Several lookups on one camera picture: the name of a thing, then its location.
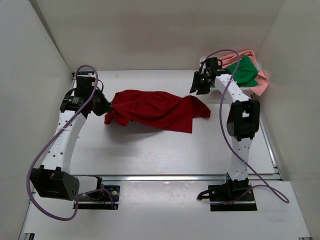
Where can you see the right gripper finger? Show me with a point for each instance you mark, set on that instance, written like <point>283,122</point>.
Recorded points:
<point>203,91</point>
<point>195,82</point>

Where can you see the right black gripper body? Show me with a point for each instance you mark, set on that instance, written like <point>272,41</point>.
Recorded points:
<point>202,78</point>

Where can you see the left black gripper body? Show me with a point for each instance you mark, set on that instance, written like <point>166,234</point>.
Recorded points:
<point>102,104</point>

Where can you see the red t shirt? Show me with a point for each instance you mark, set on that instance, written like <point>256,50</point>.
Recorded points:
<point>157,109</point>

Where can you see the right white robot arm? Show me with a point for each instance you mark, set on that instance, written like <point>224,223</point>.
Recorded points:
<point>241,125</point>

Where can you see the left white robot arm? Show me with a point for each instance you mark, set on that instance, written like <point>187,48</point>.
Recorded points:
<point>52,179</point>

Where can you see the pink t shirt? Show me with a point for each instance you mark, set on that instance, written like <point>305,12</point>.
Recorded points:
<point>261,79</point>

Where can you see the green t shirt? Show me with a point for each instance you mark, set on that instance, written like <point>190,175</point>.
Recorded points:
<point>246,71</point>

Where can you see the black table corner label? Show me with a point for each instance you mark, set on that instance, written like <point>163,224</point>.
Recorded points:
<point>85,73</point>

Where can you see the aluminium frame rail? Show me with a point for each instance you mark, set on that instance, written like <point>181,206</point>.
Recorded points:
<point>164,178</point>

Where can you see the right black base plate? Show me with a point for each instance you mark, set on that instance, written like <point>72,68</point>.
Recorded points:
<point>232,203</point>

